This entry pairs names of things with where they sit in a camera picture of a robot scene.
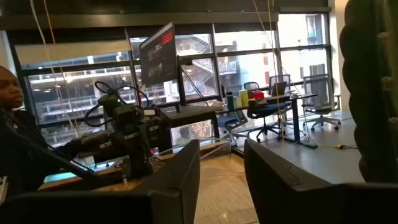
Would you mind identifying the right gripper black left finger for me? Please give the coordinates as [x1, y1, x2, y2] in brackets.
[133, 139, 201, 224]

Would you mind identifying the black computer monitor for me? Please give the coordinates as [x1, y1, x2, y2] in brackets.
[139, 21, 178, 88]

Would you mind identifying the black monitor stand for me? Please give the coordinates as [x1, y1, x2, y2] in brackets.
[175, 55, 194, 113]

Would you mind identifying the dark green bottle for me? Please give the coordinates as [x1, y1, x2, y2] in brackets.
[226, 91, 235, 112]

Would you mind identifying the white hanging cable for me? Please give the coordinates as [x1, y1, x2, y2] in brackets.
[29, 0, 77, 133]

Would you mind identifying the person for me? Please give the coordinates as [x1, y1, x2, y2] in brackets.
[0, 65, 74, 200]

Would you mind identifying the long black office desk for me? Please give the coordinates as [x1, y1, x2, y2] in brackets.
[222, 93, 318, 149]

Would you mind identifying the yellow hanging cable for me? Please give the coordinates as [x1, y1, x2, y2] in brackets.
[267, 0, 285, 142]
[42, 0, 80, 136]

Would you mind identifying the grey laptop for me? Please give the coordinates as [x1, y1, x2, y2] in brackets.
[270, 81, 289, 98]

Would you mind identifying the light green cup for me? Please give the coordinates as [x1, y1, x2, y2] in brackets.
[238, 89, 249, 108]

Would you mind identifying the tall green cactus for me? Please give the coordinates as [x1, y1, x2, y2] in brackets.
[338, 0, 398, 184]

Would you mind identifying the beige window blind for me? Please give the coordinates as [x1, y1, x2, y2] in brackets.
[14, 39, 131, 66]

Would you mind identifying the blue office chair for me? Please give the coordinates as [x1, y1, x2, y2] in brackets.
[243, 81, 295, 143]
[216, 110, 249, 147]

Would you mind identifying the yellow floor cable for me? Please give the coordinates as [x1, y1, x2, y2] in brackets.
[322, 143, 359, 151]

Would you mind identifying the black frame strut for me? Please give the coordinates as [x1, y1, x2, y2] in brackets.
[7, 123, 105, 183]

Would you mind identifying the grey mesh office chair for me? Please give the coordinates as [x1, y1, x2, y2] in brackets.
[267, 73, 292, 94]

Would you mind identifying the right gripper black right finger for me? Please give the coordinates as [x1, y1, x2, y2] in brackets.
[243, 138, 343, 224]

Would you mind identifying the red box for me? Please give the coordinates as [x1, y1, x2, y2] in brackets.
[248, 90, 266, 101]

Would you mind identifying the black standing desk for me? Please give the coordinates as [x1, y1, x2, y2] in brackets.
[155, 105, 223, 147]

